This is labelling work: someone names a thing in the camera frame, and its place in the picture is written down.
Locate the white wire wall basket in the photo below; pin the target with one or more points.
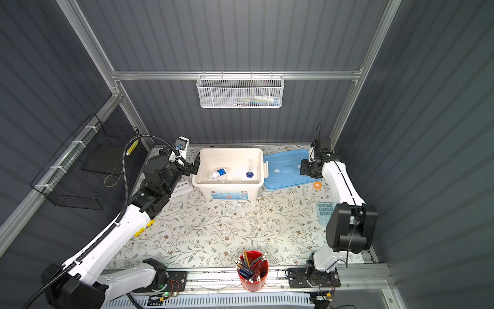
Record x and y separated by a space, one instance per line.
250 93

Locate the white test tube rack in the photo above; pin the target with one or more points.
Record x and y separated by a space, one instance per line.
182 188

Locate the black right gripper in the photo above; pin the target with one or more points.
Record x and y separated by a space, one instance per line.
304 168

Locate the blue plastic bin lid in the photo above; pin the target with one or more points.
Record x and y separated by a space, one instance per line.
284 169

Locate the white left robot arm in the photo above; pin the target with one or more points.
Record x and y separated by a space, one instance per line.
79 282

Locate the black wire side basket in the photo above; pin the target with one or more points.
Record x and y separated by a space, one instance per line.
86 175

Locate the yellow item in basket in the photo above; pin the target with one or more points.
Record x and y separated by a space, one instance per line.
130 148

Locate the teal calculator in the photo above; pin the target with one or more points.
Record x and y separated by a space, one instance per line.
324 212

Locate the red pencil cup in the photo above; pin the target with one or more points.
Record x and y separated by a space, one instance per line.
252 268

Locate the yellow marker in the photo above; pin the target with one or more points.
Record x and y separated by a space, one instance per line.
143 229

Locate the white blue small bottle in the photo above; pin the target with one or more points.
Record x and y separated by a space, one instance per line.
218 173

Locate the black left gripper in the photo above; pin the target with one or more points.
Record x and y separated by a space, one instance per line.
188 168

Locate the blue bottle cap piece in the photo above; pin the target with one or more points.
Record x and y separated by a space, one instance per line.
250 172

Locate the white plastic storage bin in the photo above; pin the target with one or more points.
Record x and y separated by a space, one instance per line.
224 188

